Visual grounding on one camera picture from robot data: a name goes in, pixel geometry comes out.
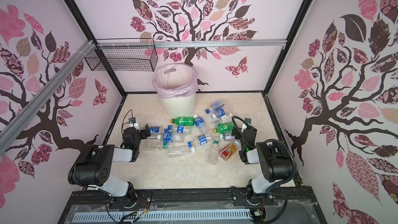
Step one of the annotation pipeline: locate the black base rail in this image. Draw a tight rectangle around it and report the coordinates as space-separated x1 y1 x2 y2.
66 187 317 209

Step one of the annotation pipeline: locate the orange tea bottle red label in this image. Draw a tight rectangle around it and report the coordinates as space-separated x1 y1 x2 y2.
220 141 240 161

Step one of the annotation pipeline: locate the Pocari Sweat bottle white cap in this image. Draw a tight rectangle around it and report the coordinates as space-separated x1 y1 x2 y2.
193 115 206 130

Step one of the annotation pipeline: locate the white ribbed waste bin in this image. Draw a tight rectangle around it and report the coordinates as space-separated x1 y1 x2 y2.
160 94 196 118

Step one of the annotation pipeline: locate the small bottle blue label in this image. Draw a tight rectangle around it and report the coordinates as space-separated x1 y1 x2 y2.
149 126 161 135

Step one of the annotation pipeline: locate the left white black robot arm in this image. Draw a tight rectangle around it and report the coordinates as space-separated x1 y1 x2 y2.
68 125 151 201

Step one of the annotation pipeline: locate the clear bottle blue cap label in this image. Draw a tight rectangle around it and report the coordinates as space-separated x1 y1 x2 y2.
167 124 193 135

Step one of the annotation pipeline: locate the green bottle yellow cap left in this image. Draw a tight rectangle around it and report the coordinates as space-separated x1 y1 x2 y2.
171 117 194 126

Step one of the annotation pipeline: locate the Pepsi water bottle blue label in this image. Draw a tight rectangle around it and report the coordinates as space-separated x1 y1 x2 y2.
188 134 213 147

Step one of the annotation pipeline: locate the pink plastic bin liner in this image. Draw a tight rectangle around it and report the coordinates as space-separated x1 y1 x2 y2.
152 63 198 99

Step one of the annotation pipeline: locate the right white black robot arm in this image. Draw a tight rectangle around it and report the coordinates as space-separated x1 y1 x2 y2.
233 127 297 194

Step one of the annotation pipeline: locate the aluminium horizontal back rail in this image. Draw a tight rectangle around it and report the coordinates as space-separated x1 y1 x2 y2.
97 39 287 48

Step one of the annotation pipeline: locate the black corrugated cable conduit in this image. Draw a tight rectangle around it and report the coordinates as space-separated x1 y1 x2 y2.
231 116 296 187

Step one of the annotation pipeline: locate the clear bottle blue label centre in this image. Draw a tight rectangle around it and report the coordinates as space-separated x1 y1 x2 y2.
157 132 185 143

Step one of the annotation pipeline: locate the clear bottle bird label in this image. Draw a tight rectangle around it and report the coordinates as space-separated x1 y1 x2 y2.
211 113 233 128

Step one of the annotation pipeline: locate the black wire mesh basket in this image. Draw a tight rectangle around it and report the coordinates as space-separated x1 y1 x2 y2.
85 37 158 72

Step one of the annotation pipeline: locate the green bottle yellow cap right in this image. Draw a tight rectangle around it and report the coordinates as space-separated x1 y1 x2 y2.
212 122 234 134

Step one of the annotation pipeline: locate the clear bottle green cap small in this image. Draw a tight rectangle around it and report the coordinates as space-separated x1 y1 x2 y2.
145 140 173 151

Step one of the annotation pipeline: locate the green bottle yellow cap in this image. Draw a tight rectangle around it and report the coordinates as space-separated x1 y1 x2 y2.
212 122 234 134
171 117 194 126

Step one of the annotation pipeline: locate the aluminium left side rail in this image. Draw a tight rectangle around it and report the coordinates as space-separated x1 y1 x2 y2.
1 40 95 154

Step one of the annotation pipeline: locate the clear crushed bottle white cap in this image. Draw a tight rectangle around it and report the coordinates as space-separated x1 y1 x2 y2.
168 146 195 158

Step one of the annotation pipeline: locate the white slotted cable duct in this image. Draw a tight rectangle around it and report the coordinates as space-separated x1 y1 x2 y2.
70 209 251 224

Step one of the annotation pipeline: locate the Pocari bottle near bin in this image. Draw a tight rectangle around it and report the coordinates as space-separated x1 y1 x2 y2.
212 107 232 117

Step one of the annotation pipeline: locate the crushed clear bottle blue cap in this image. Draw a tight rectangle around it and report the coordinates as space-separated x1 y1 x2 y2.
205 100 224 114

